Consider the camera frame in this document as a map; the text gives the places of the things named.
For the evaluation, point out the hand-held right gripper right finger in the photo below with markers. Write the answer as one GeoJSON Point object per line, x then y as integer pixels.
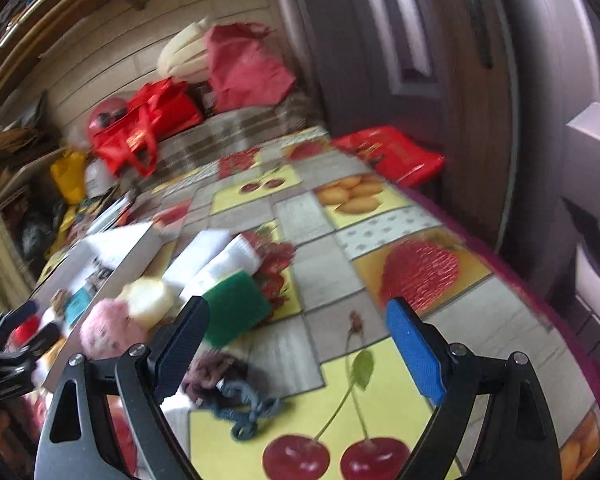
{"type": "Point", "coordinates": [420, 355]}

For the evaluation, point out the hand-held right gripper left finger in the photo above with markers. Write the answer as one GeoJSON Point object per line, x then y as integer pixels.
{"type": "Point", "coordinates": [180, 345]}

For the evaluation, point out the red apple plush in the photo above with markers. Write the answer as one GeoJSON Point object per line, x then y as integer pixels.
{"type": "Point", "coordinates": [22, 332]}

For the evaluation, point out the dark knit scrunchie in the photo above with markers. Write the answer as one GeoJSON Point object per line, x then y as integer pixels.
{"type": "Point", "coordinates": [215, 370]}

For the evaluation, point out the pale yellow sponge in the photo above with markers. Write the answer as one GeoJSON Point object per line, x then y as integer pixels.
{"type": "Point", "coordinates": [147, 300]}

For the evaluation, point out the yellow green scouring sponge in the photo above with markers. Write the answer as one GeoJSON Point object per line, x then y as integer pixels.
{"type": "Point", "coordinates": [235, 310]}

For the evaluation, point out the small brown plush toy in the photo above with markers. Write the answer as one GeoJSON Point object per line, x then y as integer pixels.
{"type": "Point", "coordinates": [57, 300]}

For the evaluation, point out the pink fluffy ball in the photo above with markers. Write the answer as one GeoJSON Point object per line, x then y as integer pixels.
{"type": "Point", "coordinates": [107, 332]}

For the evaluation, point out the teal tissue packet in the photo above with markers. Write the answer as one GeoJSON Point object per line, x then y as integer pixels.
{"type": "Point", "coordinates": [77, 305]}

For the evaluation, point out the white foam block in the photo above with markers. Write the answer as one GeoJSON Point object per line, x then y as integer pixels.
{"type": "Point", "coordinates": [205, 255]}

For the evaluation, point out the white cardboard tray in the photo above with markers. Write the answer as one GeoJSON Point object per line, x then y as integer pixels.
{"type": "Point", "coordinates": [120, 250]}

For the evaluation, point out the black plastic bag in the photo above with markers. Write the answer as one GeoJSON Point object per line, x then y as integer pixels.
{"type": "Point", "coordinates": [32, 235]}

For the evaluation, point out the yellow cloth pile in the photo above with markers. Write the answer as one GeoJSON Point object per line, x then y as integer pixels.
{"type": "Point", "coordinates": [65, 220]}

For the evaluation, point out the long white box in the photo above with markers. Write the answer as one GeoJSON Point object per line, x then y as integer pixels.
{"type": "Point", "coordinates": [110, 212]}

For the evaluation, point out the wooden storage shelf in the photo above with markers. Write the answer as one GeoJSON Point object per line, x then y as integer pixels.
{"type": "Point", "coordinates": [10, 170]}

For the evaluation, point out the yellow bag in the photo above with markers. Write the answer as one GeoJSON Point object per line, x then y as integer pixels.
{"type": "Point", "coordinates": [70, 175]}

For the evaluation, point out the glossy red gift bag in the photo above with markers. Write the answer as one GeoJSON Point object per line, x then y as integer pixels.
{"type": "Point", "coordinates": [395, 152]}

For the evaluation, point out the brown cardboard pieces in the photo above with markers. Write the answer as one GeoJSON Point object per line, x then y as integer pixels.
{"type": "Point", "coordinates": [20, 130]}

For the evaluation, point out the red tote bag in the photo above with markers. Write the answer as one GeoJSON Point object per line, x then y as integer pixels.
{"type": "Point", "coordinates": [145, 120]}

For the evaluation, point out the red non-woven bag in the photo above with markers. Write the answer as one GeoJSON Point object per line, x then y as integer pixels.
{"type": "Point", "coordinates": [245, 70]}

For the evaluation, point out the dark panelled door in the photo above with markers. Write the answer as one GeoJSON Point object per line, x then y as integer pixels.
{"type": "Point", "coordinates": [420, 60]}

